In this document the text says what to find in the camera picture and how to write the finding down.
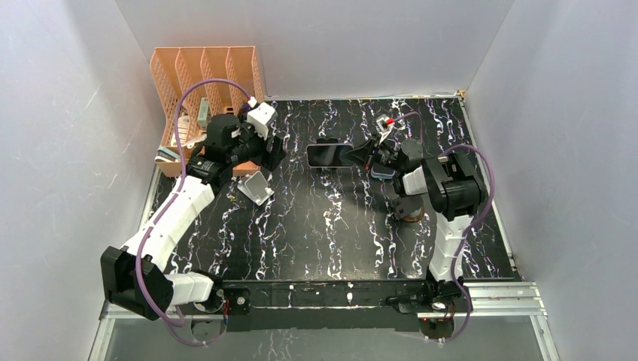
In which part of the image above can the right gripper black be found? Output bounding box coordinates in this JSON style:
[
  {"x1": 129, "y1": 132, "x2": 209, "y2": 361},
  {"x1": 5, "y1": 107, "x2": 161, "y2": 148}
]
[{"x1": 340, "y1": 132, "x2": 403, "y2": 172}]

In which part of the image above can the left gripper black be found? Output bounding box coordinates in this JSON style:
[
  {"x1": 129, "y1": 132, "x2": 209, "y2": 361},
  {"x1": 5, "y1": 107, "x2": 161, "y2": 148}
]
[{"x1": 226, "y1": 114, "x2": 286, "y2": 171}]

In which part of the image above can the phone with pink case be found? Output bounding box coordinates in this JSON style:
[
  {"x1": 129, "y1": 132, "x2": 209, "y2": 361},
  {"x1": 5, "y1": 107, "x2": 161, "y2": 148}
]
[{"x1": 306, "y1": 143, "x2": 354, "y2": 168}]

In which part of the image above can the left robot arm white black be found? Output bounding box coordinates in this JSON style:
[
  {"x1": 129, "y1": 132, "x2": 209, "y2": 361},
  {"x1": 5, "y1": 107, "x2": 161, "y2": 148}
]
[{"x1": 100, "y1": 103, "x2": 286, "y2": 320}]

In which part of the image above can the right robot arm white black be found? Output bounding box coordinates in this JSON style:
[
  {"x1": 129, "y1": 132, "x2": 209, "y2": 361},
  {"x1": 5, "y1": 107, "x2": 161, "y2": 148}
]
[{"x1": 340, "y1": 139, "x2": 491, "y2": 311}]

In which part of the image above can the phone with blue case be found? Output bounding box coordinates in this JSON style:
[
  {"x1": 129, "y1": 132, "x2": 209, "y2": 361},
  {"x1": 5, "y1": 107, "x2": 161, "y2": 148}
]
[{"x1": 370, "y1": 164, "x2": 396, "y2": 181}]

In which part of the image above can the grey stand on wooden base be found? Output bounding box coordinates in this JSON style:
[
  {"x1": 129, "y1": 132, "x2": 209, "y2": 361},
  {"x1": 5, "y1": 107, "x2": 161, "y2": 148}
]
[{"x1": 390, "y1": 195, "x2": 425, "y2": 223}]

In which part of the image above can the green white box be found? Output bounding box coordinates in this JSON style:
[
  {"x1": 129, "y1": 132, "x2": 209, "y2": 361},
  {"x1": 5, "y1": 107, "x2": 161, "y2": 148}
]
[{"x1": 197, "y1": 97, "x2": 211, "y2": 132}]

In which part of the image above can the white label tag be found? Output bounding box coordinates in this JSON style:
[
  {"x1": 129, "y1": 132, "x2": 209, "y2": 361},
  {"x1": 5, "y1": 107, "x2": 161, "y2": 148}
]
[{"x1": 170, "y1": 115, "x2": 190, "y2": 147}]

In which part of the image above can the orange plastic file organizer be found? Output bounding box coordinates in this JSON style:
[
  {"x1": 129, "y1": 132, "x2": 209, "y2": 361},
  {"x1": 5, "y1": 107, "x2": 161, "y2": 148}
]
[{"x1": 150, "y1": 46, "x2": 265, "y2": 157}]

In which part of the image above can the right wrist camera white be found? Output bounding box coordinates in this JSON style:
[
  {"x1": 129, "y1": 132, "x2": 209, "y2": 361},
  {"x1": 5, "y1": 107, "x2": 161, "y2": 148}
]
[{"x1": 375, "y1": 115, "x2": 395, "y2": 135}]

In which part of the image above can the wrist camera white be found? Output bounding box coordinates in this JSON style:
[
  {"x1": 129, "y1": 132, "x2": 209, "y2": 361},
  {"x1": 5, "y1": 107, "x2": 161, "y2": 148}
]
[
  {"x1": 375, "y1": 115, "x2": 395, "y2": 135},
  {"x1": 247, "y1": 102, "x2": 277, "y2": 140}
]

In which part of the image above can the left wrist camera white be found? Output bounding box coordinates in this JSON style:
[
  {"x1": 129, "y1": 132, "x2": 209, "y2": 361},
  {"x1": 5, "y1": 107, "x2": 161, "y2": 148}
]
[{"x1": 247, "y1": 102, "x2": 277, "y2": 140}]

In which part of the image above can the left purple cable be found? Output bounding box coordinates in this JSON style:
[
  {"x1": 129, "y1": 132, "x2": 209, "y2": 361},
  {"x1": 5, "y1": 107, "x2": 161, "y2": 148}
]
[{"x1": 134, "y1": 77, "x2": 255, "y2": 347}]

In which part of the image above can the purple cable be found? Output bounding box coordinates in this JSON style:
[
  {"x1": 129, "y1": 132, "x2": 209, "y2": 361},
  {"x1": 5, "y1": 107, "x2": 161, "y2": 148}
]
[
  {"x1": 388, "y1": 111, "x2": 497, "y2": 343},
  {"x1": 134, "y1": 77, "x2": 255, "y2": 347}
]

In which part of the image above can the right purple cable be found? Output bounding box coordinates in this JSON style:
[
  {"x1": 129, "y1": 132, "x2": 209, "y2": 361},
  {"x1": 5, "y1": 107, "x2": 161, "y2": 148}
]
[{"x1": 388, "y1": 111, "x2": 497, "y2": 343}]

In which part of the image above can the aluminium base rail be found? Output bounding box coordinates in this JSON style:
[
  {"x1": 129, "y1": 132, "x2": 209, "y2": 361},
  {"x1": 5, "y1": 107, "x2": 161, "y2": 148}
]
[{"x1": 99, "y1": 281, "x2": 548, "y2": 334}]

